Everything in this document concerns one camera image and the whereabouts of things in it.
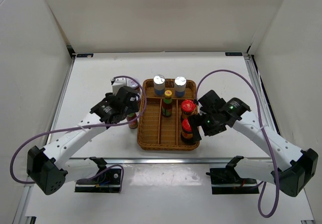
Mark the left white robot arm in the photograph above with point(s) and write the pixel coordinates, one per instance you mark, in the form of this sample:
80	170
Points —
50	167

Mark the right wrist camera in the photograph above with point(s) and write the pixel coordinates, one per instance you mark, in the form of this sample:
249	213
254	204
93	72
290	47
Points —
211	102

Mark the woven wicker divided basket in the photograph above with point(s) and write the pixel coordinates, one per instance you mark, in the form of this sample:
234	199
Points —
157	132

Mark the silver lid spice jar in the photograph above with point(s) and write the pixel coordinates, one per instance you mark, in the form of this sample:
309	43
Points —
159	83
180	86

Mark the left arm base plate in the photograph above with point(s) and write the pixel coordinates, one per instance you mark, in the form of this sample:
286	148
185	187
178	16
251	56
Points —
110	181

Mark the aluminium table rail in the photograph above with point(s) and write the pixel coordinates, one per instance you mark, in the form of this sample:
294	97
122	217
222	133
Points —
168	160

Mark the purple lid jar far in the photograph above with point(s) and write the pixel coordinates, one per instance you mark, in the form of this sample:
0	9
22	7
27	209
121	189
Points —
133	84

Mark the sauce bottle yellow cap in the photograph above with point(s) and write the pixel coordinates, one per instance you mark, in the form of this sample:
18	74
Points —
167	103
132	120

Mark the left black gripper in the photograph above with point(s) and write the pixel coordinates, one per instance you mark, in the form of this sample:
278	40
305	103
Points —
132	109

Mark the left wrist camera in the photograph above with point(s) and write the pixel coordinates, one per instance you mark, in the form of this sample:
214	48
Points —
121	89

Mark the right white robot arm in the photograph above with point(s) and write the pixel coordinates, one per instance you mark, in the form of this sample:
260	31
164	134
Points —
291	167

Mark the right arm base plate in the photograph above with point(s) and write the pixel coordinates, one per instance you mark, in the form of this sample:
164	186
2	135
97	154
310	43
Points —
222	184

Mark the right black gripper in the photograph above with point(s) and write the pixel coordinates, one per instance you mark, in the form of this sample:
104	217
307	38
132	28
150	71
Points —
194	120

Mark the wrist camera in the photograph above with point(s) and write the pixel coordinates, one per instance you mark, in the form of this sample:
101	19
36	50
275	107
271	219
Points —
121	89
211	102

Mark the red lid chili jar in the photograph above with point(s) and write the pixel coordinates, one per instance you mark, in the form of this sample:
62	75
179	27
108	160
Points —
186	133
188	108

